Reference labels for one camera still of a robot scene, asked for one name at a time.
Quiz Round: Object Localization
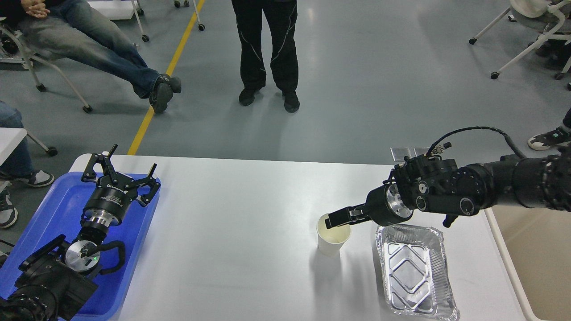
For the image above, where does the white side table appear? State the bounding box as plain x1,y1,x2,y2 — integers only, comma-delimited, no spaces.
0,128,27,164

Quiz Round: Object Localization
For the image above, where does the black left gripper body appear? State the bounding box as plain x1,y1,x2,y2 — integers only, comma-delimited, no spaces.
83,174,134,226

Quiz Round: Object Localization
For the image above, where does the white chair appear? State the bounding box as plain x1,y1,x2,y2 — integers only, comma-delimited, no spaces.
468,0,570,92
0,17,93,114

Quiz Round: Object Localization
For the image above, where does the blue plastic tray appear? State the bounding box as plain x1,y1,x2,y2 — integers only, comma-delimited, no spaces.
0,172,160,321

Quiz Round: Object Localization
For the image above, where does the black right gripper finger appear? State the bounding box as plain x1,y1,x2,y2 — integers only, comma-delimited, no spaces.
324,207,355,228

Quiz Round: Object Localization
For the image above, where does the person at left edge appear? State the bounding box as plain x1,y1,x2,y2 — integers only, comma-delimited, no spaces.
0,100,55,229

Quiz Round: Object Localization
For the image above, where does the floor socket plate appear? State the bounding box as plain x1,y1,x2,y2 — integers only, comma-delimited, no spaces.
390,147,414,162
413,148,431,157

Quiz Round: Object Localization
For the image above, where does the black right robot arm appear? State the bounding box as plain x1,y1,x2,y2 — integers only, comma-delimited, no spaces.
325,135,570,228

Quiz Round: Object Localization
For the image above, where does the white paper cup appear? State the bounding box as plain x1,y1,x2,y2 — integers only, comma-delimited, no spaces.
316,214,352,257

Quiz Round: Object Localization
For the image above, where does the person's sneaker right edge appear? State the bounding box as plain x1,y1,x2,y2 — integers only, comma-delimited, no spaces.
527,108,571,151

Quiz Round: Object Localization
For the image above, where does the standing person in black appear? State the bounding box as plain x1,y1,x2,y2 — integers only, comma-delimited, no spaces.
231,0,301,113

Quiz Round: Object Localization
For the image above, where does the beige plastic bin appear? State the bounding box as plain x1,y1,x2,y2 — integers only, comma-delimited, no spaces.
485,206,571,321

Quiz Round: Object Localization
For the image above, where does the white chair left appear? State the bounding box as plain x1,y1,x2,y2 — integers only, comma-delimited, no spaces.
0,17,93,114

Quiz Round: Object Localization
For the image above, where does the seated person in jeans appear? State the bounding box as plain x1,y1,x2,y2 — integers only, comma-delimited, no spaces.
0,0,182,114

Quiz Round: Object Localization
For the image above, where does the right floor socket plate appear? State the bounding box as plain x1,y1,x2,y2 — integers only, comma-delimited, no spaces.
413,148,431,157

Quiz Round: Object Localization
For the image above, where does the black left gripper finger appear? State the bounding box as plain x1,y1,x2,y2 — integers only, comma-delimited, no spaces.
80,144,118,183
130,163,161,207

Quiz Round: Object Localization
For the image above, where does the white chair right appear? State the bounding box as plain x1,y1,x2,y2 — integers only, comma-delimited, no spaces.
468,0,570,92

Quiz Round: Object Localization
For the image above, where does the aluminium foil tray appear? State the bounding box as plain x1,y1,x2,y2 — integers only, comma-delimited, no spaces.
375,224,460,321

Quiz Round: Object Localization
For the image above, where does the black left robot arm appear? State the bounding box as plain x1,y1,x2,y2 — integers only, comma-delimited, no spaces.
1,148,161,321

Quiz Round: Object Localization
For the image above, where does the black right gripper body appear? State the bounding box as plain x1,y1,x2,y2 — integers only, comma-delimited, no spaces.
350,183,414,227

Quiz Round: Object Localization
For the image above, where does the left floor socket plate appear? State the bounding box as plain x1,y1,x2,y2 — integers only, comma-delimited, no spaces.
390,147,414,162

